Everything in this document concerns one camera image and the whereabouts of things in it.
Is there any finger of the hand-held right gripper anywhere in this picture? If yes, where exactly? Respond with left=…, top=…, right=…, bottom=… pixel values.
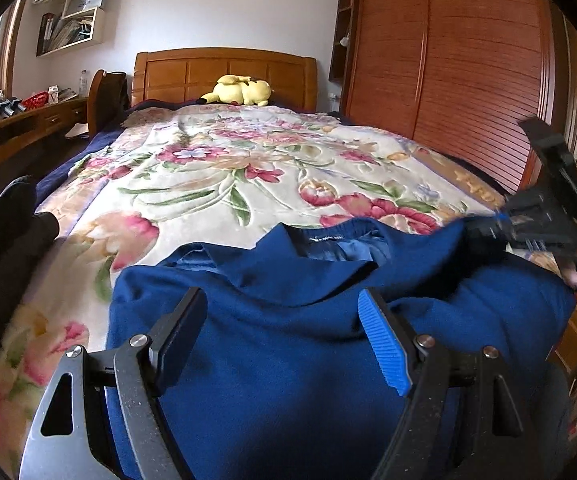
left=464, top=222, right=511, bottom=256
left=485, top=207, right=516, bottom=228

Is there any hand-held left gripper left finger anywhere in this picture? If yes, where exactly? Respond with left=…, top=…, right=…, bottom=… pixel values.
left=18, top=287, right=208, bottom=480

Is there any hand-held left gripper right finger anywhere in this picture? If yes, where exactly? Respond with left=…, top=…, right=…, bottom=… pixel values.
left=357, top=287, right=526, bottom=480

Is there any blue suit jacket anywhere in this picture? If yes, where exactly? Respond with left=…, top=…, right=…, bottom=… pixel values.
left=103, top=217, right=577, bottom=480

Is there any floral blanket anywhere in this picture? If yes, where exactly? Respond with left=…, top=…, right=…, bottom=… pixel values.
left=0, top=102, right=509, bottom=461

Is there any wooden louvred wardrobe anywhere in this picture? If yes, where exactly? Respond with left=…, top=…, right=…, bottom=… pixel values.
left=341, top=0, right=569, bottom=196

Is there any navy bed sheet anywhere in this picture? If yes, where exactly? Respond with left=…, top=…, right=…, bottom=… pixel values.
left=36, top=100, right=179, bottom=206

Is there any dark wooden open shelf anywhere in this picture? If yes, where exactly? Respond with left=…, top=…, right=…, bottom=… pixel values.
left=328, top=0, right=356, bottom=83

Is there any wooden chair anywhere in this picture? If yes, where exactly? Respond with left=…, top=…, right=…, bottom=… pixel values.
left=87, top=69, right=129, bottom=141

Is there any yellow plush toy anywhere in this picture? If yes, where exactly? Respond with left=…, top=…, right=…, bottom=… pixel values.
left=198, top=74, right=274, bottom=107

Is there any wooden bed headboard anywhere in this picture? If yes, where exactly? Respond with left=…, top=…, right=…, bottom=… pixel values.
left=132, top=47, right=317, bottom=112

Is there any black clamp tool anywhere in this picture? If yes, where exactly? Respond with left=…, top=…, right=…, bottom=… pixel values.
left=0, top=96, right=26, bottom=121

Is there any black binder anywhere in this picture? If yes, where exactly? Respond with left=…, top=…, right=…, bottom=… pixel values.
left=38, top=12, right=56, bottom=53

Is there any white paper bag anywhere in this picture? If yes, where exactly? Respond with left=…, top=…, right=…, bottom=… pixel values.
left=63, top=0, right=104, bottom=18

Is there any white wall shelf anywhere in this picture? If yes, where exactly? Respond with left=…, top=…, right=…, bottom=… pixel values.
left=33, top=0, right=119, bottom=58

